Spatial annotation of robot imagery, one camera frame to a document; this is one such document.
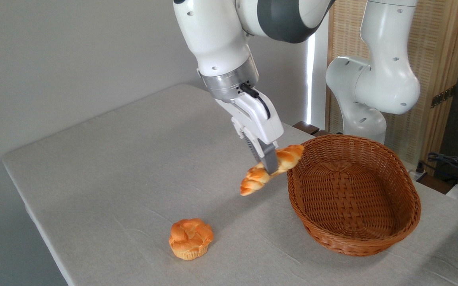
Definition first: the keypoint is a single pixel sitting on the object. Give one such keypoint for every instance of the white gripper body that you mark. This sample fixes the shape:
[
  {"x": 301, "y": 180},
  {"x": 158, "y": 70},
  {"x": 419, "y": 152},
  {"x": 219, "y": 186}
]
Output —
[{"x": 259, "y": 119}]

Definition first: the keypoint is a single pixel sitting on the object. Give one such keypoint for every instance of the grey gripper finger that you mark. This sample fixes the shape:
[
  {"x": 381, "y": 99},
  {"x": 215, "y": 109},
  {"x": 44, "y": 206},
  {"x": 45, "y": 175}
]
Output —
[
  {"x": 249, "y": 145},
  {"x": 269, "y": 161}
]

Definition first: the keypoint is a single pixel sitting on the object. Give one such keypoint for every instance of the long braided bread loaf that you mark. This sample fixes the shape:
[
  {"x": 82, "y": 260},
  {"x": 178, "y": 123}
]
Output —
[{"x": 255, "y": 178}]

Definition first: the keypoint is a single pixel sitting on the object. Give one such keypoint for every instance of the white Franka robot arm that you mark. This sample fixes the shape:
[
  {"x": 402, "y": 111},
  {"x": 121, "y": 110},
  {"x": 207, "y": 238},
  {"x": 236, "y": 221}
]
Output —
[{"x": 213, "y": 35}]

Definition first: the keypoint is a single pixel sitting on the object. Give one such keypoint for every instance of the brown oval wicker basket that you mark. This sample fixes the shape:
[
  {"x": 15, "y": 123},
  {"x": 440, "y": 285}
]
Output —
[{"x": 352, "y": 198}]

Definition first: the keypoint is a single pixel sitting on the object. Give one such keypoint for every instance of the round knotted bread bun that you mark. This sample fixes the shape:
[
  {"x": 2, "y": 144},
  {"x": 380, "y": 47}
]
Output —
[{"x": 190, "y": 238}]

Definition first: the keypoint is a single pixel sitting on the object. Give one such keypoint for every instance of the dark wooden furniture piece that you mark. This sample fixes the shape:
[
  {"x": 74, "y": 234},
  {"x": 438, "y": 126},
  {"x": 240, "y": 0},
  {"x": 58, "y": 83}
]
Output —
[{"x": 306, "y": 128}]

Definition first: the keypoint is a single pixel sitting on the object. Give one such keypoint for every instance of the grey tablecloth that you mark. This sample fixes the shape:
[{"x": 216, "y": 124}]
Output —
[{"x": 113, "y": 178}]

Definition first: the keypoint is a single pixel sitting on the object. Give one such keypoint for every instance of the metal screen hinge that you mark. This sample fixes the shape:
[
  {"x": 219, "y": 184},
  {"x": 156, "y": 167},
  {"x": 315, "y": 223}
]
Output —
[{"x": 443, "y": 96}]

